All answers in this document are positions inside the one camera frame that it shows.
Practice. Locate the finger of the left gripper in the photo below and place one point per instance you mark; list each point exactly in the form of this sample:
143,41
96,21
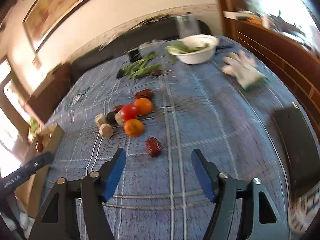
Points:
24,173

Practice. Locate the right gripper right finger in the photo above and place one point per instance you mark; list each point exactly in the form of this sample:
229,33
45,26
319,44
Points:
259,217

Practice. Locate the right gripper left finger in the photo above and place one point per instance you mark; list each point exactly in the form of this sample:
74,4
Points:
57,218

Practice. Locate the large red jujube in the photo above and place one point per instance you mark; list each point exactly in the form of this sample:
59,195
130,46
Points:
39,146

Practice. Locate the beige lotus root piece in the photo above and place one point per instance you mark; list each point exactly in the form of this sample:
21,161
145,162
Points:
106,131

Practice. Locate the beige lotus root chunk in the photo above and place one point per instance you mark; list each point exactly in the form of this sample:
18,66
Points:
100,119

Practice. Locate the beige lotus root back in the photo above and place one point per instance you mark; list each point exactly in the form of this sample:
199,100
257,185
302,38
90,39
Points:
119,119

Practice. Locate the red tomato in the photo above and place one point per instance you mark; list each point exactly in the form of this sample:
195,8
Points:
129,111

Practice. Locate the small orange tangerine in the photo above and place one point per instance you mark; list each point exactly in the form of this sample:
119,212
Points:
144,106

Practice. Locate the dark plum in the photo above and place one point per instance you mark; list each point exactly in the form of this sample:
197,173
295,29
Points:
110,118

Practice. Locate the small dark red jujube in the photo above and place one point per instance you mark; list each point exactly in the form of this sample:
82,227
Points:
117,108

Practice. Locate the cardboard box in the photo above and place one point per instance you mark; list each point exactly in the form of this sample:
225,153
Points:
29,193

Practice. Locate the black tray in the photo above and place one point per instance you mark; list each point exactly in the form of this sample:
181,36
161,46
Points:
302,151

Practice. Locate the brown wooden cabinet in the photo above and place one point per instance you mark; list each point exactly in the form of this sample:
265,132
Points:
47,96

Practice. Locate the blue plaid tablecloth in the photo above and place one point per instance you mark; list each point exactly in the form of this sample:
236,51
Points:
195,107

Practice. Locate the white work glove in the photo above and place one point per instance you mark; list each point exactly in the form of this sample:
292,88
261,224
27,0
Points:
244,69

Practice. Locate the wooden window counter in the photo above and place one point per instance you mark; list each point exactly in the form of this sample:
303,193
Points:
297,68

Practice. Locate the dark jujube near leaves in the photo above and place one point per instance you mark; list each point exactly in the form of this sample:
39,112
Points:
156,72

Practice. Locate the white bowl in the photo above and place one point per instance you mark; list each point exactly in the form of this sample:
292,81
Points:
199,56

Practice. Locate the green leafy vegetable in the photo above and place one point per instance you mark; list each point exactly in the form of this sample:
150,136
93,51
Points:
140,68

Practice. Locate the leaves in bowl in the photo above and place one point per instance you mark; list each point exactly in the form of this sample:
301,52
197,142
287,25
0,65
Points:
182,48

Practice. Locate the small black device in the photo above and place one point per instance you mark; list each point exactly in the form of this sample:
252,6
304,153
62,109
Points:
134,55

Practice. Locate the framed painting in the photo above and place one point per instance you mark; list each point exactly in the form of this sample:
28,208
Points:
45,16

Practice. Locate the clear plastic container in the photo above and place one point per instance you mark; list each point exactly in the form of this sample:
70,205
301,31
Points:
187,25

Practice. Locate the black sofa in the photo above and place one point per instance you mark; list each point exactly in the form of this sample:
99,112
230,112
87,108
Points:
165,29

